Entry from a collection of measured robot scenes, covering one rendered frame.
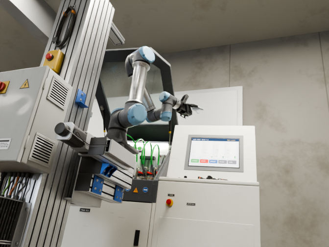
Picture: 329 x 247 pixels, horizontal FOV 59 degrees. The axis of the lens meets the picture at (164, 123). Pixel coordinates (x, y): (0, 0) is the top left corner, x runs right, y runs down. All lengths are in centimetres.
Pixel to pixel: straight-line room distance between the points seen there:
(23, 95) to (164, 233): 124
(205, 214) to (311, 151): 206
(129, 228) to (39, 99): 114
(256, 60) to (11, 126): 361
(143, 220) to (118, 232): 20
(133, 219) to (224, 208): 64
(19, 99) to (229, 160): 161
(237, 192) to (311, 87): 241
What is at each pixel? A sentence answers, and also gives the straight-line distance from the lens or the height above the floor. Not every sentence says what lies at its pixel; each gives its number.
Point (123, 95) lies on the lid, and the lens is 268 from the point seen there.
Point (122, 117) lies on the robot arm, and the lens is 173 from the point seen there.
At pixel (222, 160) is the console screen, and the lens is 241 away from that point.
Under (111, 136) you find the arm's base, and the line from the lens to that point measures 174.
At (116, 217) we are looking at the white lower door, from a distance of 220.
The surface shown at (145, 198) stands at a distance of 215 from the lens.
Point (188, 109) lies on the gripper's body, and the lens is 207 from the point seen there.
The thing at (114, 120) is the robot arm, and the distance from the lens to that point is 179.
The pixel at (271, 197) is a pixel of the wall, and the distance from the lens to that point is 366.
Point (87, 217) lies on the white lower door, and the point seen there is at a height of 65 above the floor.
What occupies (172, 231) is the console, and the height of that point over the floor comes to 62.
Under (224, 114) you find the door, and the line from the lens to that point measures 400.
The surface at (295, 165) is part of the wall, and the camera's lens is 375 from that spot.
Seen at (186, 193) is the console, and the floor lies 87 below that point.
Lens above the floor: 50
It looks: 23 degrees up
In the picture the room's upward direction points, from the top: 7 degrees clockwise
